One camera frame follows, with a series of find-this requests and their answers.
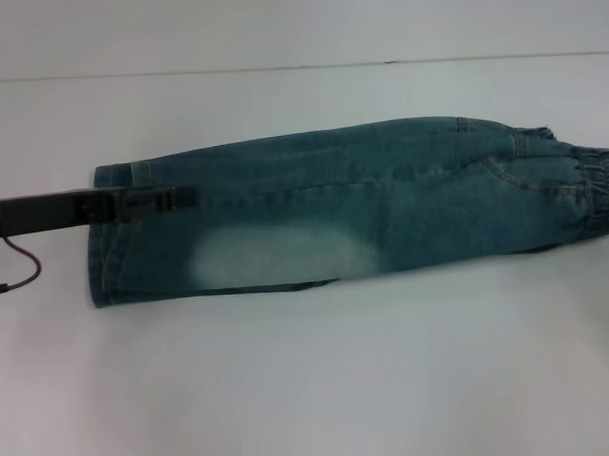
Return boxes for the blue denim shorts with print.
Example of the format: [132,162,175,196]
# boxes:
[83,108,609,311]

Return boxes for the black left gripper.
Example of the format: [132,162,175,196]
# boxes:
[0,184,201,235]

